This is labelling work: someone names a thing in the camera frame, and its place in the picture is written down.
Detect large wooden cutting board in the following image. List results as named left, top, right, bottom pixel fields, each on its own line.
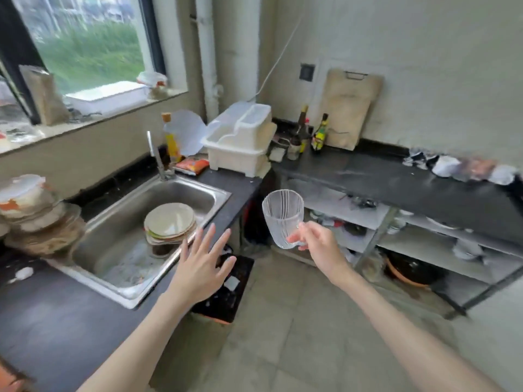
left=317, top=68, right=385, bottom=150

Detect beige stone windowsill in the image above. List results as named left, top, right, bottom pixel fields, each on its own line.
left=0, top=88, right=188, bottom=156

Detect pink ceramic mug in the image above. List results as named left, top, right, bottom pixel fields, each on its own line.
left=470, top=158, right=495, bottom=181

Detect person's right forearm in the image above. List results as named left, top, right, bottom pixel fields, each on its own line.
left=333, top=268, right=506, bottom=392

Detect black wok orange rim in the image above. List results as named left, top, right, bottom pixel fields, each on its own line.
left=384, top=250, right=444, bottom=289

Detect yellow cooking oil bottle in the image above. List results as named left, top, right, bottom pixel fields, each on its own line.
left=161, top=112, right=183, bottom=164

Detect dark bottle yellow label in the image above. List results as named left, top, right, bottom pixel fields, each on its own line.
left=301, top=118, right=314, bottom=155

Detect stack of pale plates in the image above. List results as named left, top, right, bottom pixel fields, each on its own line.
left=143, top=202, right=199, bottom=258

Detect round clear plastic tub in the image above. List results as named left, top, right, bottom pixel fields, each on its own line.
left=136, top=71, right=169, bottom=101

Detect white printed ceramic mug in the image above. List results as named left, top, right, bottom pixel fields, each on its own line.
left=488, top=163, right=520, bottom=186

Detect person's right hand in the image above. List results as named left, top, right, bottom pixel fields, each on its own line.
left=285, top=220, right=354, bottom=289

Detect flat white box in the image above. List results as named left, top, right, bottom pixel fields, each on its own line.
left=64, top=80, right=149, bottom=116

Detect person's left hand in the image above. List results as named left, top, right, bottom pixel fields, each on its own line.
left=165, top=223, right=238, bottom=311

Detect orange snack packet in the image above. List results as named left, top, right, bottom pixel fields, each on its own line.
left=174, top=155, right=210, bottom=176

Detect white plastic board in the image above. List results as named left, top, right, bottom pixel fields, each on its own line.
left=163, top=109, right=210, bottom=158

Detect grey metal storage rack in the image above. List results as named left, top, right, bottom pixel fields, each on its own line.
left=271, top=175, right=523, bottom=321

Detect black stone countertop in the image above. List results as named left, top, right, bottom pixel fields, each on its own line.
left=271, top=138, right=523, bottom=248

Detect clear glass mug cup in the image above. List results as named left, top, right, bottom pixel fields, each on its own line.
left=261, top=189, right=306, bottom=250

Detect black cable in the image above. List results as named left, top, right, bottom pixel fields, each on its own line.
left=67, top=108, right=103, bottom=123

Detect steel sink faucet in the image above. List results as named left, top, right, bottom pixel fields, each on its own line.
left=146, top=131, right=177, bottom=182

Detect bottle yellow green label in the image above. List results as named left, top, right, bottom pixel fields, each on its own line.
left=311, top=113, right=330, bottom=153

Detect white wall cable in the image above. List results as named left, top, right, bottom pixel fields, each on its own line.
left=247, top=18, right=303, bottom=103

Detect clear bag beige contents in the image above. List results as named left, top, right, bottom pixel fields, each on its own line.
left=18, top=65, right=71, bottom=127

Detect black window frame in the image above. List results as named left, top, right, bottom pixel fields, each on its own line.
left=0, top=0, right=167, bottom=125

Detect lidded glass food container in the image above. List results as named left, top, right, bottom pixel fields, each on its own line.
left=0, top=174, right=56, bottom=219

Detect dark sauce bottle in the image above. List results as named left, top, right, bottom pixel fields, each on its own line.
left=296, top=105, right=311, bottom=154

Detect large white plastic box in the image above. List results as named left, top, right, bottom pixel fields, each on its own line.
left=200, top=101, right=278, bottom=179

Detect white drainpipe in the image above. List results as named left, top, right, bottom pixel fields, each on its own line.
left=194, top=0, right=224, bottom=123

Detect plain white mug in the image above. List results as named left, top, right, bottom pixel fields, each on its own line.
left=431, top=155, right=463, bottom=178

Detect stainless steel sink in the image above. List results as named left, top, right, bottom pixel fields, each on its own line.
left=45, top=175, right=233, bottom=310

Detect black lined trash bin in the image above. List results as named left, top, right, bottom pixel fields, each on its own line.
left=191, top=243, right=255, bottom=325

